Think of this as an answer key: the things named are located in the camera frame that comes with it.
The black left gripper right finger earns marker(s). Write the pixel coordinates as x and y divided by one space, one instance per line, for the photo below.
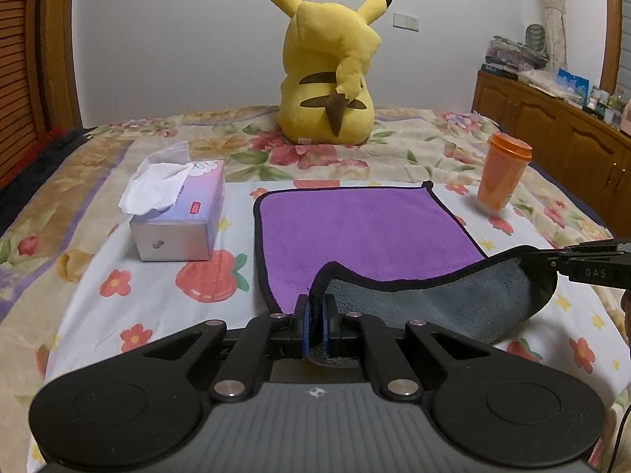
331 324

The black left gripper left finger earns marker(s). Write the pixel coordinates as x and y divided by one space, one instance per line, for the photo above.
301 324

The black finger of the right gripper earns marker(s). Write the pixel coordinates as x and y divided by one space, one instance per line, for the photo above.
602 262

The purple and grey microfiber towel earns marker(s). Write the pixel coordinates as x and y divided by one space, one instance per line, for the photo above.
395 253

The wooden sideboard cabinet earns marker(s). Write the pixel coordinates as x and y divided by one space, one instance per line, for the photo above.
582 154

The orange plastic cup with lid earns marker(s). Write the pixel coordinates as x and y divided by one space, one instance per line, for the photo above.
506 161

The small bottles on cabinet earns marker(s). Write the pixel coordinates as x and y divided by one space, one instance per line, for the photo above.
610 109

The purple tissue box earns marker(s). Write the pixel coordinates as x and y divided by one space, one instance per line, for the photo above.
175 204

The blue picture card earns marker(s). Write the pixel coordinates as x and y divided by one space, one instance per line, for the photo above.
574 88

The yellow Pikachu plush toy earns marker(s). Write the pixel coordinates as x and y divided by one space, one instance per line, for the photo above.
328 49

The stack of books and magazines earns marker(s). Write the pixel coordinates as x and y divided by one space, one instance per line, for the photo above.
506 58

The beige curtain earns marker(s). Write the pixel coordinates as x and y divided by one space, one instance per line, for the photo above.
554 12

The wooden slatted door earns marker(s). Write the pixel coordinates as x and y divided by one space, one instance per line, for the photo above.
38 87

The white wall switch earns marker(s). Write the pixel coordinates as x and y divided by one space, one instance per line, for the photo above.
405 22

